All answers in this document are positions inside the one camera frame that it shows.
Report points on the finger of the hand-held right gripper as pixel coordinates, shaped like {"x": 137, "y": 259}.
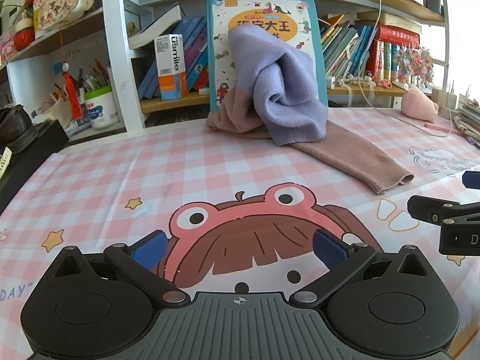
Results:
{"x": 472, "y": 180}
{"x": 423, "y": 206}

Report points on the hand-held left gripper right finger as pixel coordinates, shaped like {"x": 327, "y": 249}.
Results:
{"x": 328, "y": 249}

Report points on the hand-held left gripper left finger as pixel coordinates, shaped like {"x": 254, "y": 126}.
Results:
{"x": 150, "y": 249}

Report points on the purple and pink sweater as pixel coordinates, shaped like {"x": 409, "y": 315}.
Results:
{"x": 285, "y": 93}

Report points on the pink eraser stick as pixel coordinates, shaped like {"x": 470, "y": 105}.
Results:
{"x": 438, "y": 128}

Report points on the stack of notebooks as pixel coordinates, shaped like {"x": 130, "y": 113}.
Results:
{"x": 470, "y": 116}

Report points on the pink checked cartoon tablecloth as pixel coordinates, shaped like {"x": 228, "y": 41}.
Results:
{"x": 112, "y": 180}

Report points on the wooden desk organiser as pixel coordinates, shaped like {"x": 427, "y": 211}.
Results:
{"x": 444, "y": 99}

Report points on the pink plush toy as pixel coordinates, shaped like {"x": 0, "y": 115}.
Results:
{"x": 418, "y": 105}

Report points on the colourful paper flower ornament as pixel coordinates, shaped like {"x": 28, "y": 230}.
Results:
{"x": 412, "y": 63}

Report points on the black bag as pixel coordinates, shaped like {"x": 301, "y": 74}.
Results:
{"x": 33, "y": 157}

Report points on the white canister with green rim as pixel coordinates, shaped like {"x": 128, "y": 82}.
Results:
{"x": 99, "y": 108}

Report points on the cream cloth bag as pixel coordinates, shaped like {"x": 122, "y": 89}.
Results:
{"x": 56, "y": 112}

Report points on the row of red books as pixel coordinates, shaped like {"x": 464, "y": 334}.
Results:
{"x": 393, "y": 33}

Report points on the cream canvas shoe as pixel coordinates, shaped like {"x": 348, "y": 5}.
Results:
{"x": 4, "y": 165}

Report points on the red tassel ornament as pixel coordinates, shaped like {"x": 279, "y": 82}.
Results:
{"x": 72, "y": 93}

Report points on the row of slim picture books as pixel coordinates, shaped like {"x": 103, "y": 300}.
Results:
{"x": 345, "y": 45}

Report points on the bunch of pens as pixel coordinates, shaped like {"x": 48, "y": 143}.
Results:
{"x": 93, "y": 78}

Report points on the dark grey cup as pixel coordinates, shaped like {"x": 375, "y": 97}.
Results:
{"x": 434, "y": 3}

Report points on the brown leather shoe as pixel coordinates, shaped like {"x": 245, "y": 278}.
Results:
{"x": 15, "y": 123}

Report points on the wooden and white bookshelf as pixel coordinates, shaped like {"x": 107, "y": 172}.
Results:
{"x": 123, "y": 63}

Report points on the white and orange carton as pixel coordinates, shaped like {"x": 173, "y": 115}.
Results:
{"x": 168, "y": 56}

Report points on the row of blue books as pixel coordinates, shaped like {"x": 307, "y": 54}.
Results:
{"x": 195, "y": 37}

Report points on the teal children's picture book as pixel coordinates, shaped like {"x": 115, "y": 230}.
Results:
{"x": 262, "y": 11}

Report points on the decorated cat ornament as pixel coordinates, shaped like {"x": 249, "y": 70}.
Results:
{"x": 56, "y": 0}

